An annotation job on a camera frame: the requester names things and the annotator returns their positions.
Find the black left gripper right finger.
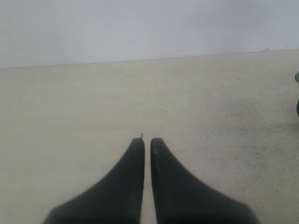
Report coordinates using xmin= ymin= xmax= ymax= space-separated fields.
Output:
xmin=150 ymin=138 xmax=260 ymax=224

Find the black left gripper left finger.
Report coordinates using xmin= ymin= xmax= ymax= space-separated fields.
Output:
xmin=44 ymin=138 xmax=145 ymax=224

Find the black weight plate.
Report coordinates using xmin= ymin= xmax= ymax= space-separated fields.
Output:
xmin=294 ymin=71 xmax=299 ymax=117

